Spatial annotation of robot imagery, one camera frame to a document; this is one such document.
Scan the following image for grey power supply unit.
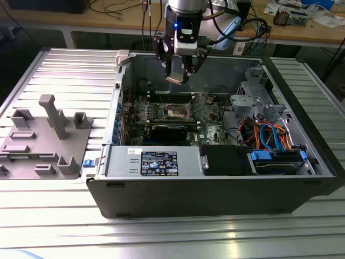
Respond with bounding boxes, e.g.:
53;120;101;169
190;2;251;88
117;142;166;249
103;145;203;179

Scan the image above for black graphics card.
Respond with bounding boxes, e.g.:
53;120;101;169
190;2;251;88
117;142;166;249
149;124;190;143

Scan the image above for blue flat wire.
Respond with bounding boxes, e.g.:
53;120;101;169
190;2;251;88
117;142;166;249
259;120;283;153

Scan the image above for pale blue plastic object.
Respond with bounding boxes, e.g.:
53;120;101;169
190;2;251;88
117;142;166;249
0;249;45;259

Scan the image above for small CPU plate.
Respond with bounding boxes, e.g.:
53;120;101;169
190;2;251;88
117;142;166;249
164;70;187;85

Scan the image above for pale blue teach pendant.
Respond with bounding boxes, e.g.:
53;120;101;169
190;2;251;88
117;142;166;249
213;16;243;51

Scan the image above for silver metal drive cage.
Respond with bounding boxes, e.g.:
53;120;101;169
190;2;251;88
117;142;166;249
230;66;291;122

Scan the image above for white labelled adapter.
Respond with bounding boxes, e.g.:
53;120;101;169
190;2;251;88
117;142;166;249
233;42;246;56

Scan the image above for grey plastic parts rack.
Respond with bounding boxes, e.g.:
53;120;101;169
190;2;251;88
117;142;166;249
0;94;94;180

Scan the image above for copper finned cooler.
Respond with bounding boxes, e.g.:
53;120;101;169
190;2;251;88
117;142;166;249
273;7;291;27

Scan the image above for green motherboard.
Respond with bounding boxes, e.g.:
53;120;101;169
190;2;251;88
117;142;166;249
121;91;233;147

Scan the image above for black drive bay box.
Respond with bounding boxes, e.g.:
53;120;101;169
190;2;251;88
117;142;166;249
201;144;257;176

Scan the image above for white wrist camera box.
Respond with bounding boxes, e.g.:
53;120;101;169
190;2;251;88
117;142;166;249
173;21;201;57

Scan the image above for black open PC case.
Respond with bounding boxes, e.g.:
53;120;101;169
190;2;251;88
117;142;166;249
85;50;345;219

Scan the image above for black round plastic part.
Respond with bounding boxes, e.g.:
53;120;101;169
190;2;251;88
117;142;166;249
136;77;151;94

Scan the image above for long wooden desk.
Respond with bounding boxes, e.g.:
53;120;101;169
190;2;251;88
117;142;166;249
0;0;345;49

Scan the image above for orange wire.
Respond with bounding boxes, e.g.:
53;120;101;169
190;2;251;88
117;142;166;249
279;126;295;151

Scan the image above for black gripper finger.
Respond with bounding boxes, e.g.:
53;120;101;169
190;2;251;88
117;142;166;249
151;35;176;79
181;49;209;85

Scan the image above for blue cardboard box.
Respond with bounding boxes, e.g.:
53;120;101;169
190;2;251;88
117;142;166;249
301;0;335;9

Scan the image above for grey case latch handle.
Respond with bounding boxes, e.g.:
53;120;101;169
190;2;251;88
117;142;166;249
115;50;132;65

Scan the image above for large black equipment box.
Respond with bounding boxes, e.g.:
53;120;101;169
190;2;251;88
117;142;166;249
6;0;90;15

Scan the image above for tall black desktop box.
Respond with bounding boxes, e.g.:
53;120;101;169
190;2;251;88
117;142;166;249
237;0;252;31

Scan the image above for installed RAM stick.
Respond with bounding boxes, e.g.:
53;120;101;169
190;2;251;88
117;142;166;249
149;121;200;132

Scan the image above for red wire bundle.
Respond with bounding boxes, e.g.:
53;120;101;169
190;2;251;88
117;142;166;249
238;119;260;144

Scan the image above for green circuit device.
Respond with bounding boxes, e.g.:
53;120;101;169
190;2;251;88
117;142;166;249
289;10;310;27

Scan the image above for CPU socket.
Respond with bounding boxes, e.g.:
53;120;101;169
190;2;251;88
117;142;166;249
161;103;195;121

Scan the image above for white paper sheets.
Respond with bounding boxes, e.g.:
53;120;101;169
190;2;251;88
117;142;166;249
309;15;344;28

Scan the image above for hard disk in blue carrier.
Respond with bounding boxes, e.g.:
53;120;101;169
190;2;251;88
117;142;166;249
247;149;308;176

